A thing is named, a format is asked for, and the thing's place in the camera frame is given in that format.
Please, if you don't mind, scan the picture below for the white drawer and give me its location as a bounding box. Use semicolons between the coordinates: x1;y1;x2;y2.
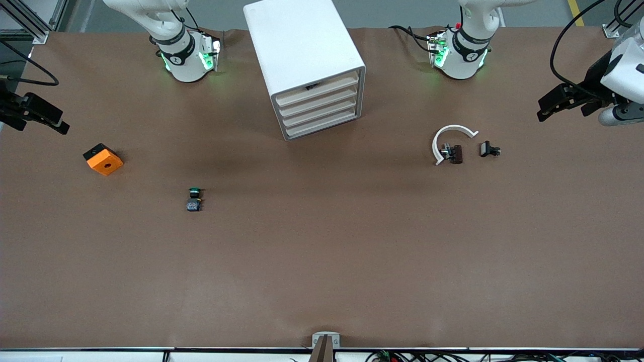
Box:
281;99;361;128
284;111;361;141
278;85;360;117
275;71;360;107

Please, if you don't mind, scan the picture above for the white drawer cabinet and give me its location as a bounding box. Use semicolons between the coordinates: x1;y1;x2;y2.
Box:
244;0;366;141

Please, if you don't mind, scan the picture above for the orange box with hole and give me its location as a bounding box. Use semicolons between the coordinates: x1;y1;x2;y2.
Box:
83;143;124;176

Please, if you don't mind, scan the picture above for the brown table cover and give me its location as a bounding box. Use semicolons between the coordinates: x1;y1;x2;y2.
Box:
0;26;644;349

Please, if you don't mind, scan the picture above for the white curved plastic ring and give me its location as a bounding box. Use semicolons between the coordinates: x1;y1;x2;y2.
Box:
432;124;479;166

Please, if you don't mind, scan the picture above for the bundle of cables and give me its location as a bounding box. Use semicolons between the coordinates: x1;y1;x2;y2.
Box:
365;350;624;362

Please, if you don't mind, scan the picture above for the metal edge bracket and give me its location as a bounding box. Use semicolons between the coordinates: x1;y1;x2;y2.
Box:
312;332;341;350

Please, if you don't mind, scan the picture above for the brown post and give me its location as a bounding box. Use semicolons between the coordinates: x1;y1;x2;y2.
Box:
308;336;334;362

